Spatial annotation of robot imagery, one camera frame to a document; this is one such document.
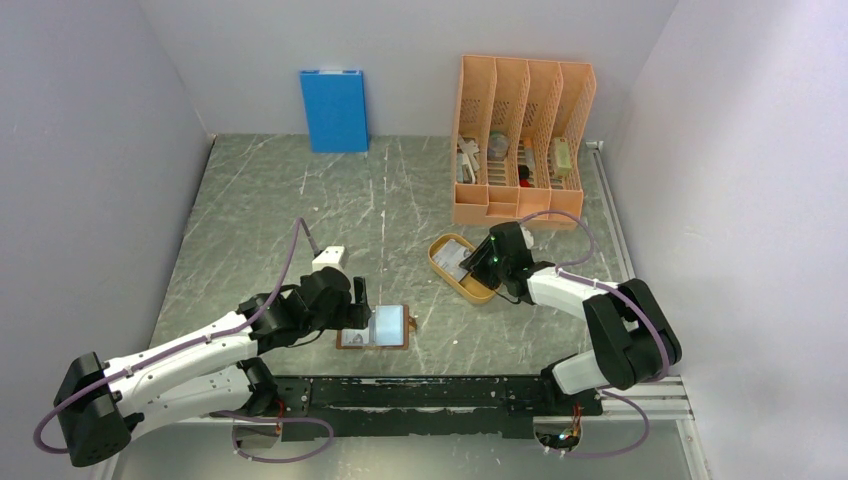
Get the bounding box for white VIP card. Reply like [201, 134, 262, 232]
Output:
[433, 239, 471, 282]
[338, 329, 371, 349]

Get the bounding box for brown leather card holder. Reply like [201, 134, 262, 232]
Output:
[336, 305, 417, 350]

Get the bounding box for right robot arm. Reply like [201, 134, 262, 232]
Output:
[459, 222, 682, 414]

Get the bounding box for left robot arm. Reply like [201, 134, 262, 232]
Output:
[33, 267, 372, 468]

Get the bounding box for orange oval tray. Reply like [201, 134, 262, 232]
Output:
[427, 233, 496, 305]

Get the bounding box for red orange item in organizer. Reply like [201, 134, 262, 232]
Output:
[517, 139, 536, 188]

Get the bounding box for orange desk file organizer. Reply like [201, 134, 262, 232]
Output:
[451, 55, 597, 230]

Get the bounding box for green eraser in organizer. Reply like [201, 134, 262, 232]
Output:
[551, 137, 573, 178]

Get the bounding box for white parts in organizer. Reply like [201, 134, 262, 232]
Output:
[456, 136, 484, 185]

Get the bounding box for grey round item in organizer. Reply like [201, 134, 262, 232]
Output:
[487, 131, 510, 161]

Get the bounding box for blue box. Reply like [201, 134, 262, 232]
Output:
[299, 70, 369, 154]

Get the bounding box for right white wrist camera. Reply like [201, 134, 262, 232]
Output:
[520, 225, 534, 248]

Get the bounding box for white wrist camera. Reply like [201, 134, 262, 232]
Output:
[520, 225, 534, 248]
[311, 245, 348, 272]

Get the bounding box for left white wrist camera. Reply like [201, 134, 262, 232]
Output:
[311, 245, 348, 272]

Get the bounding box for black base frame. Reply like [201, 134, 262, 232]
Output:
[234, 375, 603, 441]

